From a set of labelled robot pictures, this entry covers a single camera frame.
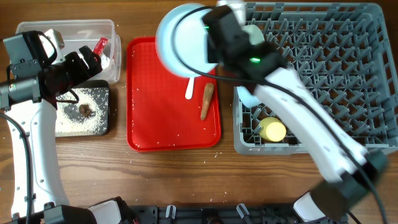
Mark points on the red serving tray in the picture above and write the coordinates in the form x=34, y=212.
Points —
x=158, y=116

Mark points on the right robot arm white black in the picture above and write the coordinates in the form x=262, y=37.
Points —
x=349, y=170

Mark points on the grey dishwasher rack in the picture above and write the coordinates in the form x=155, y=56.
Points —
x=344, y=58

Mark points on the white plastic spoon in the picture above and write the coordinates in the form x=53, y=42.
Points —
x=189, y=90

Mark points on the large light blue plate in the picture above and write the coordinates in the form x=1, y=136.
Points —
x=181, y=38

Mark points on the crumpled white paper waste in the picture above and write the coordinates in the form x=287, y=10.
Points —
x=105, y=61

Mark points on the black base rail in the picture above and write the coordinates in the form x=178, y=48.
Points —
x=277, y=213

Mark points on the clear plastic bin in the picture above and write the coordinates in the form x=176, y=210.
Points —
x=77, y=33

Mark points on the black tray bin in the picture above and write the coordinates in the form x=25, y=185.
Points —
x=84, y=109

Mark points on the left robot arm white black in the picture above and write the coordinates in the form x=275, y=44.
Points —
x=36, y=76

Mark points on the red wrapper waste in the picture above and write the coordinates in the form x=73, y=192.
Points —
x=100, y=46

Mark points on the green bowl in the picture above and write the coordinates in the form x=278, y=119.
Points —
x=255, y=34

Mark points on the rice grains pile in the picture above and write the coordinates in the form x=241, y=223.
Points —
x=84, y=118

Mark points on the yellow cup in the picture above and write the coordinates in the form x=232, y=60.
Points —
x=272, y=129

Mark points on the brown carrot-shaped food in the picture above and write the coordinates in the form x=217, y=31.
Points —
x=207, y=95

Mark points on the brown food scrap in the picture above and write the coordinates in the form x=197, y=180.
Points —
x=85, y=110

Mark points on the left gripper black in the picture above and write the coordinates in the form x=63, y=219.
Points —
x=81, y=73

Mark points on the small light blue bowl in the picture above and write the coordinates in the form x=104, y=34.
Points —
x=247, y=99

